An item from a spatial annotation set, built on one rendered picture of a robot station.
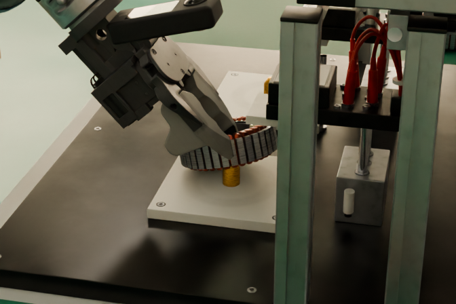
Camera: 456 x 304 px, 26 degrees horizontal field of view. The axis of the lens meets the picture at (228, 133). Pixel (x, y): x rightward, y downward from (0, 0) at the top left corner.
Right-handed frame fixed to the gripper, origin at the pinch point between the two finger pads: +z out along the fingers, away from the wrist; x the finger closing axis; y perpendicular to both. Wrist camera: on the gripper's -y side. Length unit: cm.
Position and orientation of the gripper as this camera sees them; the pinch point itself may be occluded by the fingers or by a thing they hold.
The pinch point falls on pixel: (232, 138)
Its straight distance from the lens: 106.8
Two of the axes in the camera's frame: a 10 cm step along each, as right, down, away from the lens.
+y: -7.3, 5.4, 4.2
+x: -2.0, 4.1, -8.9
